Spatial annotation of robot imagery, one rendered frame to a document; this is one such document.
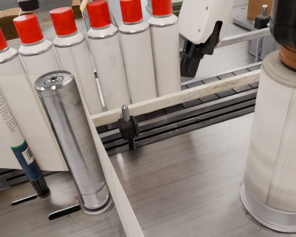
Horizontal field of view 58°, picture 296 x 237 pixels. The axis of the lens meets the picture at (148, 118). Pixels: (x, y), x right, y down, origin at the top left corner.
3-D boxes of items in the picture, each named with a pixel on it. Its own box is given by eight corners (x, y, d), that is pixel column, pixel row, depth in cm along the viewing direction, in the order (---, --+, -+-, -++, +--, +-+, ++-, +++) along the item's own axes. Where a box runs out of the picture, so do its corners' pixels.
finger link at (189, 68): (189, 41, 49) (179, 75, 52) (197, 46, 47) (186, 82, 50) (203, 43, 50) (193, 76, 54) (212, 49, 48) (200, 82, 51)
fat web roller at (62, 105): (82, 221, 34) (27, 95, 23) (78, 193, 38) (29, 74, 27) (117, 209, 35) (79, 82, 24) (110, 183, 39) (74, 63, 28)
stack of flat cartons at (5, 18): (-7, 43, 390) (-17, 20, 371) (-2, 32, 432) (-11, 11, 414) (39, 34, 401) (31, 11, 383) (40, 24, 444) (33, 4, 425)
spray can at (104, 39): (105, 120, 51) (77, 9, 39) (106, 106, 56) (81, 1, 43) (133, 116, 51) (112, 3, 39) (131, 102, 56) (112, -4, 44)
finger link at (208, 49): (213, 2, 44) (195, 19, 49) (217, 46, 43) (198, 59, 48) (219, 3, 45) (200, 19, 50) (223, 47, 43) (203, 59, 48)
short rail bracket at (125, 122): (128, 167, 48) (117, 112, 41) (125, 156, 50) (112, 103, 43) (146, 161, 48) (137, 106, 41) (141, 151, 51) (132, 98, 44)
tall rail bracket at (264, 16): (265, 81, 66) (277, 11, 56) (247, 69, 72) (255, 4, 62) (276, 77, 67) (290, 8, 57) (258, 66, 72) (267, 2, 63)
